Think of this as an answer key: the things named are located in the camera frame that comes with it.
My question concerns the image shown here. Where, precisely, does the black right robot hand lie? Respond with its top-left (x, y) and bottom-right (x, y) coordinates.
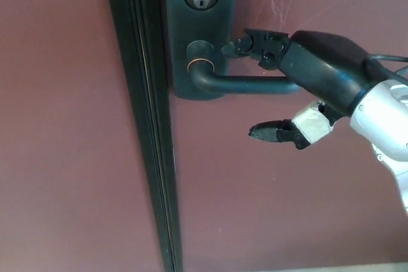
top-left (221, 28), bottom-right (387, 152)

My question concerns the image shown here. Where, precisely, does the black lever door handle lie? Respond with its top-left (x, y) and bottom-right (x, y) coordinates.
top-left (186, 39), bottom-right (302, 96)

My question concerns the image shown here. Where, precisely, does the black door edge strip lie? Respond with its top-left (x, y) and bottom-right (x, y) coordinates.
top-left (101, 0), bottom-right (184, 272)

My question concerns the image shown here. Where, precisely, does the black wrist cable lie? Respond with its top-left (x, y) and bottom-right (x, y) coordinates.
top-left (365, 54), bottom-right (408, 87)

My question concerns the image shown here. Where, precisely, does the black door handle backplate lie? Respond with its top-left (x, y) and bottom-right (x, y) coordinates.
top-left (159, 0), bottom-right (240, 101)

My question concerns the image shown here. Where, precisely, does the maroon door leaf with handle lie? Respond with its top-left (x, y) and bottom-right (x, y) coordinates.
top-left (166, 0), bottom-right (408, 272)

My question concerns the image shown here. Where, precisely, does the maroon door leaf without handle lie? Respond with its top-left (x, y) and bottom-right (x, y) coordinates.
top-left (0, 0), bottom-right (164, 272)

